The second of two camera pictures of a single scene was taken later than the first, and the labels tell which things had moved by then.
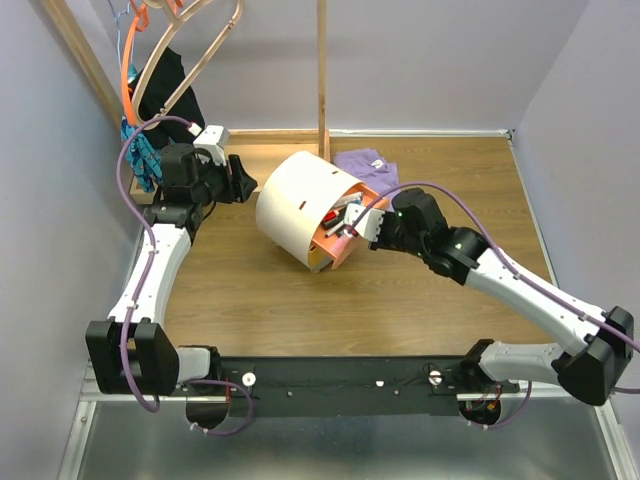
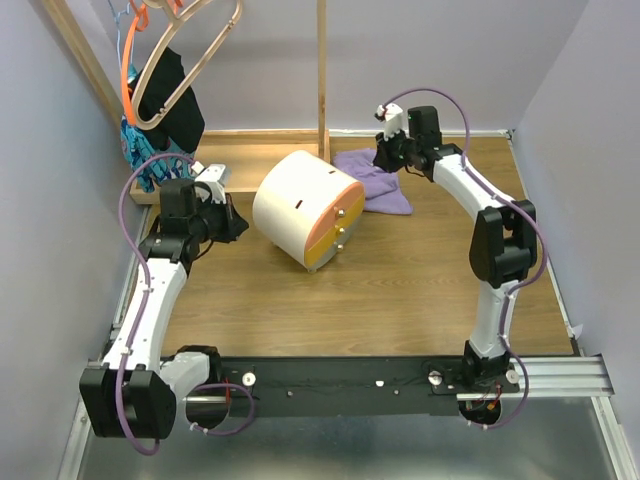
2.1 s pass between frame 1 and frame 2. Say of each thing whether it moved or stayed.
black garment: stayed
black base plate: stayed
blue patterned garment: stayed
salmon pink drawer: moved
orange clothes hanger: stayed
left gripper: moved
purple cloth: stayed
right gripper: moved
